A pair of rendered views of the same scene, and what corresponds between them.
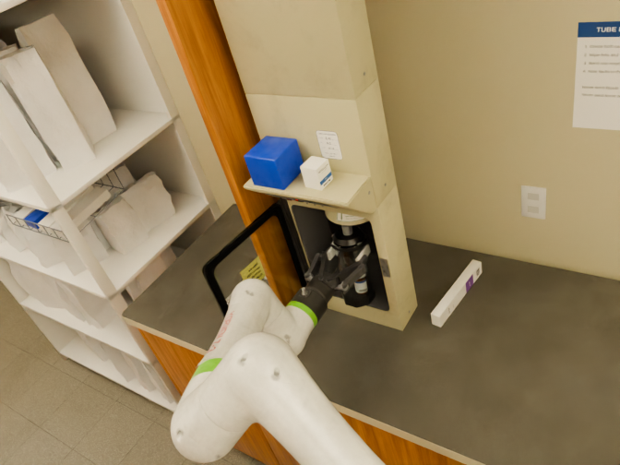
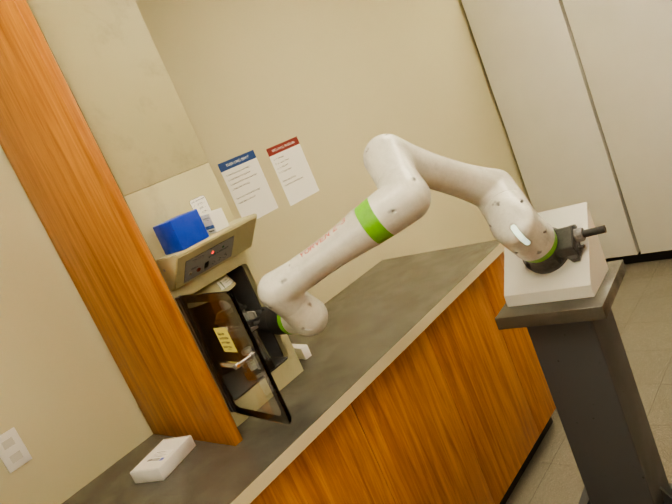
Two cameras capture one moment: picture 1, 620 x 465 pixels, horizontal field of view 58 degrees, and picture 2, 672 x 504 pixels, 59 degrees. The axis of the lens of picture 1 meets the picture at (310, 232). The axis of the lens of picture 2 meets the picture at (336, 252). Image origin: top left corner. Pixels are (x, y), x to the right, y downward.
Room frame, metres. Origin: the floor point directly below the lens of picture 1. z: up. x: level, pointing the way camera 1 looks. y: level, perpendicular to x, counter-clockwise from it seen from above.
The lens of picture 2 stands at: (0.77, 1.74, 1.68)
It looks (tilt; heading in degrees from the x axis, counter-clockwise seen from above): 12 degrees down; 273
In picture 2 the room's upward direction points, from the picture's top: 23 degrees counter-clockwise
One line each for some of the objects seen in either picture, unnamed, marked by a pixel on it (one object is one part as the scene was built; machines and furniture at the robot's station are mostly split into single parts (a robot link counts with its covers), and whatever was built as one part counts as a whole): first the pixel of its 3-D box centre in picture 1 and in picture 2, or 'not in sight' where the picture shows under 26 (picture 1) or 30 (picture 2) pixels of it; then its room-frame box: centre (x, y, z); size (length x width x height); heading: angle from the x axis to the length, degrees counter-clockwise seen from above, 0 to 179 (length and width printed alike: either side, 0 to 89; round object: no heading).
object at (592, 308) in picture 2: not in sight; (561, 294); (0.25, -0.01, 0.92); 0.32 x 0.32 x 0.04; 52
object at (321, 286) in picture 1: (322, 286); (267, 320); (1.12, 0.01, 1.21); 0.09 x 0.08 x 0.07; 137
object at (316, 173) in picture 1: (316, 172); (214, 220); (1.15, -0.06, 1.54); 0.05 x 0.05 x 0.06; 44
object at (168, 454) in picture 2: not in sight; (163, 458); (1.56, 0.11, 0.96); 0.16 x 0.12 x 0.04; 64
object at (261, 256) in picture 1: (262, 285); (232, 357); (1.22, 0.18, 1.19); 0.30 x 0.01 x 0.40; 130
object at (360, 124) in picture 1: (352, 196); (201, 295); (1.32, -0.15, 1.33); 0.32 x 0.25 x 0.77; 47
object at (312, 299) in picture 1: (308, 304); (282, 317); (1.07, 0.06, 1.21); 0.09 x 0.06 x 0.12; 47
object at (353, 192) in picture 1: (308, 196); (214, 250); (1.18, -0.02, 1.46); 0.32 x 0.12 x 0.10; 47
